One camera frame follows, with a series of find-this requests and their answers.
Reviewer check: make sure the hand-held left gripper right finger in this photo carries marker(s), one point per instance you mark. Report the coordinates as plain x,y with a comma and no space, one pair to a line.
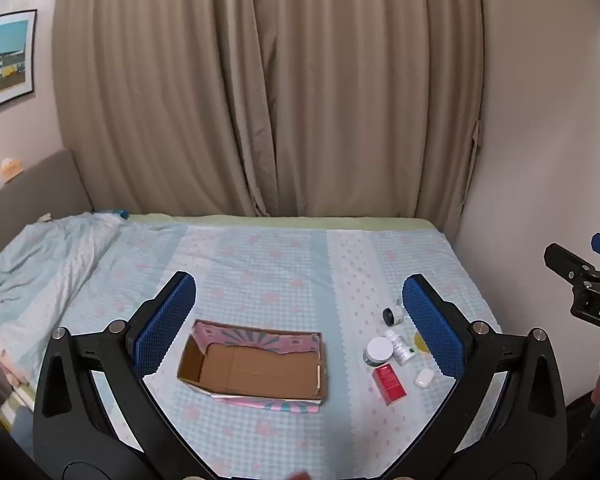
432,325

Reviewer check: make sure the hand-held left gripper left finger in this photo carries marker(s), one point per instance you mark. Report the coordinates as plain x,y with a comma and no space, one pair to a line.
165,325

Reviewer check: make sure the yellow tape roll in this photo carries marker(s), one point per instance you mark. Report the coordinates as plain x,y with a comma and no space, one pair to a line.
418,345

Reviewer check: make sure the white plastic bottle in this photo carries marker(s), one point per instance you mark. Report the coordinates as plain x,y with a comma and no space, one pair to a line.
402,350

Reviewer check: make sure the white rounded case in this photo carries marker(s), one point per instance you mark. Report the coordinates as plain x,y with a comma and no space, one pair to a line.
423,378

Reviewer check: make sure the white-lid jar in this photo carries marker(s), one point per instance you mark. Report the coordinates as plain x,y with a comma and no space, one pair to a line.
378,349

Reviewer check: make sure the red carton box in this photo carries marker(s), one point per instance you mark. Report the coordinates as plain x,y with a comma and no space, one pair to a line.
389,384

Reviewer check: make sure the cardboard box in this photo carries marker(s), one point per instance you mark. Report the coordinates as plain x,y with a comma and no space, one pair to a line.
260,370

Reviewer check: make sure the small black-lid jar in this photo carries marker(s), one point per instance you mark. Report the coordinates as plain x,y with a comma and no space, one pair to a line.
391,316

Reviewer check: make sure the small blue object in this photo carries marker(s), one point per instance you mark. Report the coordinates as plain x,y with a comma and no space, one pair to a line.
117,213

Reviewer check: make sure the light blue blanket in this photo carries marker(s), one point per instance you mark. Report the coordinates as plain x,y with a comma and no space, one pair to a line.
40,260

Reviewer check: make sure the pale green mattress cover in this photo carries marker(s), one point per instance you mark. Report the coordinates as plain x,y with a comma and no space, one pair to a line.
280,222

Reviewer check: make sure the pink cloth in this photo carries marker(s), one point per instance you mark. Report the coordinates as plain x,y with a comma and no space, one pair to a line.
5,355

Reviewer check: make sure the grey bed headboard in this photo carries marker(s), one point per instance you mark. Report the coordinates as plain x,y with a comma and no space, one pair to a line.
40,190

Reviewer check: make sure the small orange toy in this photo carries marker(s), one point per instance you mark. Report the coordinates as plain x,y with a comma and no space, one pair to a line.
10,167

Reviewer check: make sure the beige curtain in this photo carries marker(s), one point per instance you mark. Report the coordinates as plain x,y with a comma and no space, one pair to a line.
370,85
155,85

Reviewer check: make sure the framed wall poster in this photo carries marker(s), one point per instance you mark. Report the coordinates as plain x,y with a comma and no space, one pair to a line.
5,60

